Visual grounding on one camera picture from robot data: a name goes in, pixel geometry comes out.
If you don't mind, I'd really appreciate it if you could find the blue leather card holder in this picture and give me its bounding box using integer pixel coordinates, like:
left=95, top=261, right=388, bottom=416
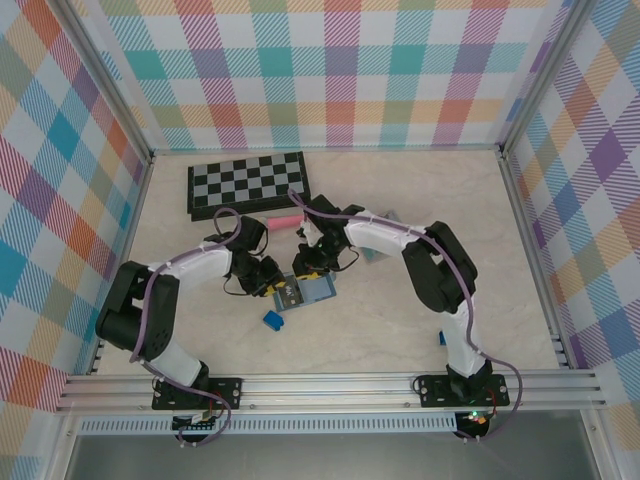
left=273, top=272, right=337, bottom=314

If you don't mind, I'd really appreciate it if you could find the dark grey credit card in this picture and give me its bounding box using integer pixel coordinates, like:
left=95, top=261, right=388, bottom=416
left=277, top=282, right=307, bottom=310

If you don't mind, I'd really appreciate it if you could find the pink toy microphone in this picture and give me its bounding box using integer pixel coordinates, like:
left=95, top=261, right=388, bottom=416
left=264, top=215, right=304, bottom=233

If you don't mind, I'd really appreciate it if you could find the black grey chessboard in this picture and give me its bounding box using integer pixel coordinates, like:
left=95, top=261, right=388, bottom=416
left=186, top=151, right=313, bottom=221

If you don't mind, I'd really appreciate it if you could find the small electronics board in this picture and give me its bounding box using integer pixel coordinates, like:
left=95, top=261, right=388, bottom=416
left=457, top=409, right=491, bottom=429
left=172, top=412, right=221, bottom=434

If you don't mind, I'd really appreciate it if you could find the grey metal shelf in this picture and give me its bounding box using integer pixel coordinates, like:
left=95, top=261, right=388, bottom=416
left=64, top=432, right=601, bottom=480

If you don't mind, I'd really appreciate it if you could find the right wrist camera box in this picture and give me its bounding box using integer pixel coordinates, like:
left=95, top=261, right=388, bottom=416
left=296, top=219, right=324, bottom=246

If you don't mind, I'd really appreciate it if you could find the aluminium frame crossbar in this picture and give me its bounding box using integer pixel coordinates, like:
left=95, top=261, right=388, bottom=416
left=149, top=143, right=504, bottom=157

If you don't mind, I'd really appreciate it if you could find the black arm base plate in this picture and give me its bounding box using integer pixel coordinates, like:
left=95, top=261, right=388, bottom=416
left=417, top=373, right=511, bottom=409
left=152, top=377, right=244, bottom=411

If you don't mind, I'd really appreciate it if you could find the aluminium mounting rail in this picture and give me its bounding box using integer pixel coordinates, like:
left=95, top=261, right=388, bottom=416
left=54, top=372, right=609, bottom=416

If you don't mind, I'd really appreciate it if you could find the white slotted cable duct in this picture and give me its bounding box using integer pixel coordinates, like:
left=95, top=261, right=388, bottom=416
left=78, top=417, right=459, bottom=435

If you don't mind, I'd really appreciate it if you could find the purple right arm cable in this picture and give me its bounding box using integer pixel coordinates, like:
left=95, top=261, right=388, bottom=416
left=287, top=187, right=524, bottom=444

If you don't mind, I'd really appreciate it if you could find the aluminium table side rail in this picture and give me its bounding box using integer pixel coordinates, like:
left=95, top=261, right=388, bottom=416
left=501, top=152, right=574, bottom=371

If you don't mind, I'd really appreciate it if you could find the aluminium frame post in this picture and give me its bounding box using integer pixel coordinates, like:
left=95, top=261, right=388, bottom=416
left=498, top=0, right=601, bottom=156
left=59, top=0, right=154, bottom=164

